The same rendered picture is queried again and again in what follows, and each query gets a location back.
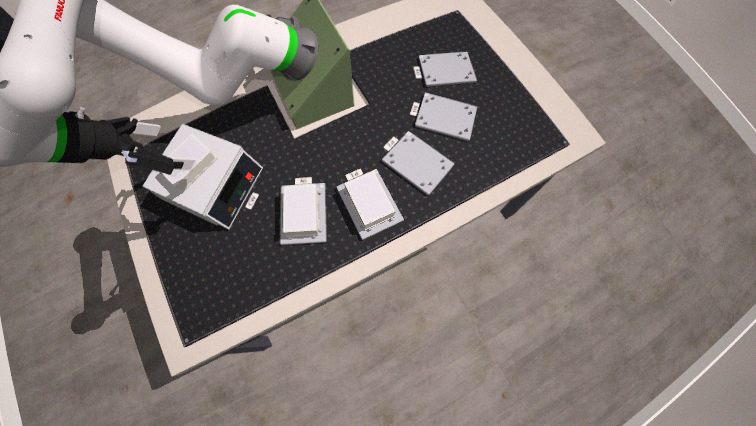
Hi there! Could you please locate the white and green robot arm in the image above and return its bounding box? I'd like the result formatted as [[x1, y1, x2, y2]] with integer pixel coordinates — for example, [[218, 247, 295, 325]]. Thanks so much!
[[0, 0, 318, 167]]

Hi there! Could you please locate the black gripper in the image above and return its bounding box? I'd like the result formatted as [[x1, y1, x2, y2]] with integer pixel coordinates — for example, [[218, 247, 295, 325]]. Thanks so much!
[[89, 117, 195, 175]]

